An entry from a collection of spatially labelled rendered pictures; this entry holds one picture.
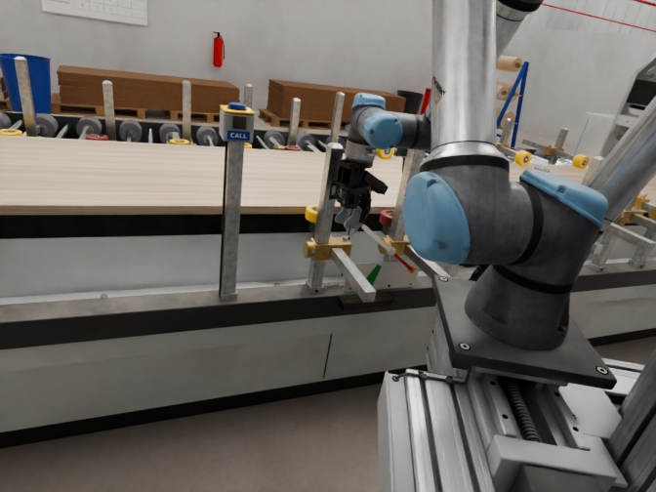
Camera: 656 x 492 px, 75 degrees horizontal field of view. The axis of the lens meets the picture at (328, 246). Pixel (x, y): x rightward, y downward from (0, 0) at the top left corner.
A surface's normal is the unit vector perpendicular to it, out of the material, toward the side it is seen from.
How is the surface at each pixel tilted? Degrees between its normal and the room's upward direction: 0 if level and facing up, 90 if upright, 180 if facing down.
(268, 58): 90
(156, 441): 0
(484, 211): 59
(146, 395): 90
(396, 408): 0
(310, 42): 90
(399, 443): 0
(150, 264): 90
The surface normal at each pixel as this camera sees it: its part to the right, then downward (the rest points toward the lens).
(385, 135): 0.19, 0.45
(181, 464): 0.15, -0.89
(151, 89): 0.44, 0.44
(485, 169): 0.14, -0.07
